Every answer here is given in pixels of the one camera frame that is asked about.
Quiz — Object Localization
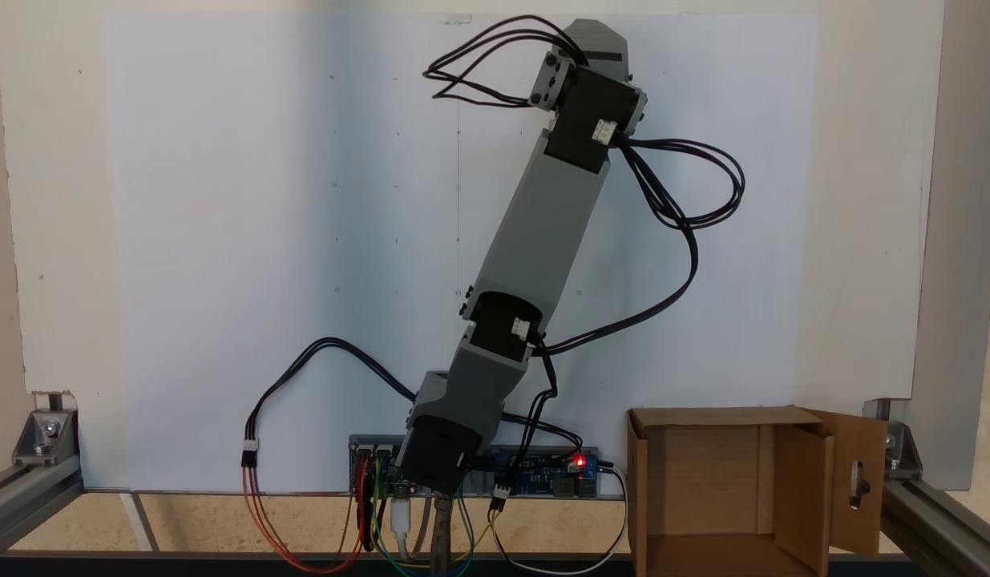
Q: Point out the dark controller board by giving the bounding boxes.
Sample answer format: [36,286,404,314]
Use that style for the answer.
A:
[354,445,419,494]

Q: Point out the orange-red wire bundle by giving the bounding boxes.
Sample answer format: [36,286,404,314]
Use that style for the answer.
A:
[242,463,369,575]

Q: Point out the white USB cable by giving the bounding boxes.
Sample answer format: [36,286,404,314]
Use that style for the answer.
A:
[390,495,431,562]

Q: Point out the blue power board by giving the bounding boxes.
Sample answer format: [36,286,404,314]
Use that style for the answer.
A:
[495,453,600,498]

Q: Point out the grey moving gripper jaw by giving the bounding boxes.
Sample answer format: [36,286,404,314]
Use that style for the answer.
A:
[529,50,577,111]

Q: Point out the blue jumper wire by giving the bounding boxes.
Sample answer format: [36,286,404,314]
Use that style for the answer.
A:
[426,495,476,577]

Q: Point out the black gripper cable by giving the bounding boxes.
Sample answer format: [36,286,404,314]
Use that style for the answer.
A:
[422,14,592,109]

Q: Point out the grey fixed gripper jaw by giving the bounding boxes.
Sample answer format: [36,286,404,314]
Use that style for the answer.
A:
[559,19,630,81]

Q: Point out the black base cable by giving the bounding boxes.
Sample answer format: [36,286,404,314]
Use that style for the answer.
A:
[491,337,585,514]

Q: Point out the green jumper wire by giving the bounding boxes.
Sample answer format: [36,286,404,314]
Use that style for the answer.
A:
[370,457,431,576]

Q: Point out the white paper sheet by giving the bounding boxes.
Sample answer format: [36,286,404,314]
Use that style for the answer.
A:
[102,11,820,494]

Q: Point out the yellow jumper wire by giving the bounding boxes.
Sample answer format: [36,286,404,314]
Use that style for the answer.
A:
[374,481,497,571]

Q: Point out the aluminium frame post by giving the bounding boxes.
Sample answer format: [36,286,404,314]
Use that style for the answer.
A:
[0,457,85,562]
[879,479,990,575]

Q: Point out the metal corner bracket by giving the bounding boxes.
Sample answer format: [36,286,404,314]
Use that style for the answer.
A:
[886,421,922,480]
[12,409,80,467]

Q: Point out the black cable with white connector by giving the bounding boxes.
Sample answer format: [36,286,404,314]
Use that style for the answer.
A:
[242,337,419,468]

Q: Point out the thin white wire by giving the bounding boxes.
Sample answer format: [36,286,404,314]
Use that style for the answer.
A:
[491,461,628,576]

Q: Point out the grey mounting plate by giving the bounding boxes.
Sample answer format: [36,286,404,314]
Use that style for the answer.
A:
[349,435,601,499]

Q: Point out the brown cardboard box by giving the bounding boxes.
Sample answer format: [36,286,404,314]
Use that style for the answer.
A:
[627,406,888,577]

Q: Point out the black forearm cable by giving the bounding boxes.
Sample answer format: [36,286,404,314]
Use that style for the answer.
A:
[535,138,746,357]

